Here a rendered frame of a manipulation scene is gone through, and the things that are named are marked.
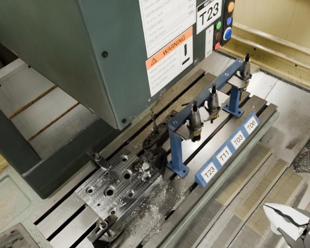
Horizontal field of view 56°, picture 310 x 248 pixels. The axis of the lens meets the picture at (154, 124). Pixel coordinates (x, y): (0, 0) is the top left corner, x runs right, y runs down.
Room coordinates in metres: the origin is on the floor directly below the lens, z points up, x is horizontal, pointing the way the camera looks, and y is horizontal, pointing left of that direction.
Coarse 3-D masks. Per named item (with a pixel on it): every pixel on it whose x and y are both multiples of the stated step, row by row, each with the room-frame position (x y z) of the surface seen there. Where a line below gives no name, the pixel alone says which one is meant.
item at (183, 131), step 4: (184, 124) 0.68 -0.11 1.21; (180, 128) 0.66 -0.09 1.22; (184, 128) 0.66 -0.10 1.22; (188, 128) 0.65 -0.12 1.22; (176, 132) 0.65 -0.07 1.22; (180, 132) 0.64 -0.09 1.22; (184, 132) 0.64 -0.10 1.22; (188, 132) 0.64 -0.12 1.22; (192, 132) 0.63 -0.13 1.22; (180, 136) 0.63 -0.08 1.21; (184, 136) 0.62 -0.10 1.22; (188, 136) 0.62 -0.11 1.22; (192, 136) 0.62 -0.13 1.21
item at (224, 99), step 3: (219, 93) 0.80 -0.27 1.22; (222, 93) 0.80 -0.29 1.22; (219, 96) 0.79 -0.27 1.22; (222, 96) 0.78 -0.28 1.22; (225, 96) 0.78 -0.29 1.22; (228, 96) 0.78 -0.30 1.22; (219, 99) 0.77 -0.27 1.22; (222, 99) 0.77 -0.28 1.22; (225, 99) 0.76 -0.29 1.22; (228, 99) 0.76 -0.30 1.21; (222, 102) 0.75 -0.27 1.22; (225, 102) 0.75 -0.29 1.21
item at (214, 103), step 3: (216, 90) 0.75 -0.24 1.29; (210, 93) 0.74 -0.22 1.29; (213, 93) 0.73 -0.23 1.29; (216, 93) 0.73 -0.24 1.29; (210, 96) 0.74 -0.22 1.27; (213, 96) 0.73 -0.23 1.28; (216, 96) 0.73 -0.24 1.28; (210, 99) 0.74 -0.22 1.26; (213, 99) 0.73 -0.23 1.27; (216, 99) 0.73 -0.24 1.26; (207, 102) 0.75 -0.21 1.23; (210, 102) 0.73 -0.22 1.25; (213, 102) 0.73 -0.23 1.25; (216, 102) 0.73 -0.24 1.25; (210, 105) 0.73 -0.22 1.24; (213, 105) 0.73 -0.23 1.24; (216, 105) 0.73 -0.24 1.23
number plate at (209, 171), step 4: (212, 164) 0.64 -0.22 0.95; (208, 168) 0.63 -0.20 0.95; (212, 168) 0.63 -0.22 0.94; (204, 172) 0.61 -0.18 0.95; (208, 172) 0.61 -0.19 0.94; (212, 172) 0.62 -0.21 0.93; (204, 176) 0.60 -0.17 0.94; (208, 176) 0.60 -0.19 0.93; (212, 176) 0.60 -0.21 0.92; (208, 180) 0.59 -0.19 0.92
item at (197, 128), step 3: (189, 117) 0.70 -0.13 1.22; (201, 117) 0.69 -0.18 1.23; (201, 120) 0.68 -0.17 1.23; (189, 123) 0.67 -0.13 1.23; (201, 123) 0.67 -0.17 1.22; (189, 126) 0.66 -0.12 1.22; (192, 126) 0.65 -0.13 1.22; (195, 126) 0.65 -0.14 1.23; (198, 126) 0.65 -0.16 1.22; (195, 129) 0.65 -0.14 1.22; (198, 129) 0.65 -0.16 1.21
